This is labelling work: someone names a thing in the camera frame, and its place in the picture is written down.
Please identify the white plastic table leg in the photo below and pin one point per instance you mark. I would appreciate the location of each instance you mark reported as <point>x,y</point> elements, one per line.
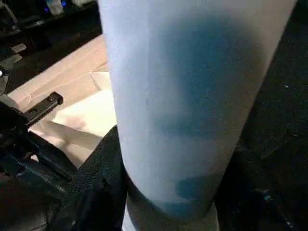
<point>180,84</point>

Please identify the white plastic table top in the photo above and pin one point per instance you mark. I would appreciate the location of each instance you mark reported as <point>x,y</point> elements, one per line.
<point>72,79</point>

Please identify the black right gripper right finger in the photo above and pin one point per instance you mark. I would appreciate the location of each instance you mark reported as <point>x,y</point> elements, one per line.
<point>250,204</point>

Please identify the black table mat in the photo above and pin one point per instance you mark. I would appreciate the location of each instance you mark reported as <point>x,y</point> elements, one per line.
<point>276,96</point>

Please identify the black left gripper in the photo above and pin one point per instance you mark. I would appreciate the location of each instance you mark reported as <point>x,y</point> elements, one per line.
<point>36,149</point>

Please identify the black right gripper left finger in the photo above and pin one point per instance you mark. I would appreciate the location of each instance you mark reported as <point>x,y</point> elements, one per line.
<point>96,192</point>

